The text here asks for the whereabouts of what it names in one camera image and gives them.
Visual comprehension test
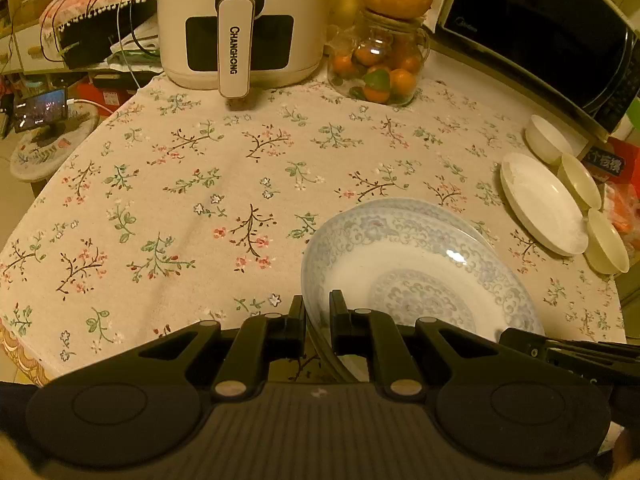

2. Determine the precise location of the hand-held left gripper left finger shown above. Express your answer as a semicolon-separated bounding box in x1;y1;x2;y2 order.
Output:
135;295;307;403

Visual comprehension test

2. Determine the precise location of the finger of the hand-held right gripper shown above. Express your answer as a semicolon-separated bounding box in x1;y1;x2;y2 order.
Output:
500;327;640;387

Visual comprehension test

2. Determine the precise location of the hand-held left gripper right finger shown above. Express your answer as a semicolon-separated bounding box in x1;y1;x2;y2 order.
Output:
330;290;501;403

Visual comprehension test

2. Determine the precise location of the blue patterned plate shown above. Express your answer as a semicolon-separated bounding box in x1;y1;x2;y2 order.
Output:
300;208;546;386
357;197;498;261

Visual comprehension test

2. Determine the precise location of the white bowl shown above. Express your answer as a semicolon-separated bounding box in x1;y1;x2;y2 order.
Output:
582;207;631;276
556;152;603;211
524;114;576;166

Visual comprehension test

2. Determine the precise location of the plastic bag of orange packets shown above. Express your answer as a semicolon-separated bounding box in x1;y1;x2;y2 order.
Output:
602;180;640;241

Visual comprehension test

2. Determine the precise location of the white plate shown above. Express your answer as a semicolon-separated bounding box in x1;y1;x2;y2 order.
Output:
500;151;590;257

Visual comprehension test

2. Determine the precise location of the floral tablecloth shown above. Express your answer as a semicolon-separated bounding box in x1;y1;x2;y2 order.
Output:
0;72;628;386

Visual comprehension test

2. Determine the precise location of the red carton with blue label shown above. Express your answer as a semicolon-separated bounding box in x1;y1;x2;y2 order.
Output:
580;137;640;186

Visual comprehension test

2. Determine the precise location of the pile of small oranges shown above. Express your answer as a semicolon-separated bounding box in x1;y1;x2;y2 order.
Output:
332;40;421;105

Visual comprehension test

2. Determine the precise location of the patterned under tablecloth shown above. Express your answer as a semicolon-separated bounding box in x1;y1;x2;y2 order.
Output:
0;317;56;387

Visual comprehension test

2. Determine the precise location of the glass jar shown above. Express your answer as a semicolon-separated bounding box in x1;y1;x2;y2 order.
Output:
327;7;432;107

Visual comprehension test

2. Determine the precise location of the round cushioned stool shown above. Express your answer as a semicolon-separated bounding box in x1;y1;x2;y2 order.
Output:
10;105;101;183

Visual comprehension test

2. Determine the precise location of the stack of white papers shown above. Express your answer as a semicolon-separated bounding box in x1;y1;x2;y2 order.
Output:
107;35;163;73

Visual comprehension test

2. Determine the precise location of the yellow pomelo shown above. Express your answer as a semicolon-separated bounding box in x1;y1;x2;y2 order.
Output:
330;0;368;26

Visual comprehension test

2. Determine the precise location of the black microwave oven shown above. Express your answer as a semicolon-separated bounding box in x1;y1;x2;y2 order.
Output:
435;0;640;136

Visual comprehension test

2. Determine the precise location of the smartphone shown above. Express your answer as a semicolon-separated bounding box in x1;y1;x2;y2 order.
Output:
12;87;71;133

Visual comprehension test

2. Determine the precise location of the black appliance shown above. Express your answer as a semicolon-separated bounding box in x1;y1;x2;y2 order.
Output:
57;7;161;68

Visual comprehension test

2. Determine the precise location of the cream air fryer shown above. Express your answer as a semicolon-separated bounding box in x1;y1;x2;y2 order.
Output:
157;0;337;100

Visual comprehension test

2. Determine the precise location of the floral cloth cover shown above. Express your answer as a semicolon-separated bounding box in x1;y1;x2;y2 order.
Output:
39;0;161;41

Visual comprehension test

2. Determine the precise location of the white cable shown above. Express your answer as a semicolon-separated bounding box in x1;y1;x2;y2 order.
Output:
67;97;118;121

